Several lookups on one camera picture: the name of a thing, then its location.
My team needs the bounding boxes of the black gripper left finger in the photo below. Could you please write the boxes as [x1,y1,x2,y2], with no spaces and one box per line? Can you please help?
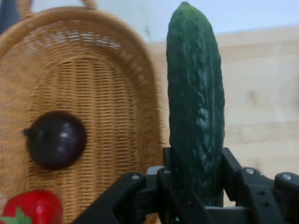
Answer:
[72,147,211,224]

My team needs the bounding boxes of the light wooden board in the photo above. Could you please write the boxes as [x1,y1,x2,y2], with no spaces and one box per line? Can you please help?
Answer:
[149,28,299,182]

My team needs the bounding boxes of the red pepper with green stem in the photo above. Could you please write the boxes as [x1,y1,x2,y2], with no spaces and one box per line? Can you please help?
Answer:
[0,189,64,224]

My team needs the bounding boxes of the woven wicker basket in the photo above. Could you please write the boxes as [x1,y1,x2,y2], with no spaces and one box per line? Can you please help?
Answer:
[0,0,169,224]

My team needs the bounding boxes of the dark purple round onion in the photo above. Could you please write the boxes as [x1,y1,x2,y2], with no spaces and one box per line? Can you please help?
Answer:
[22,111,87,171]

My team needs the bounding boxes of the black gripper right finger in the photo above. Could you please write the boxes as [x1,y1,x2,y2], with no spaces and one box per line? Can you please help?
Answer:
[221,147,299,224]

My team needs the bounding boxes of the dark green cucumber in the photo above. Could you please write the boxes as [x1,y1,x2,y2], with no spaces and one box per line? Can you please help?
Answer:
[166,1,226,208]

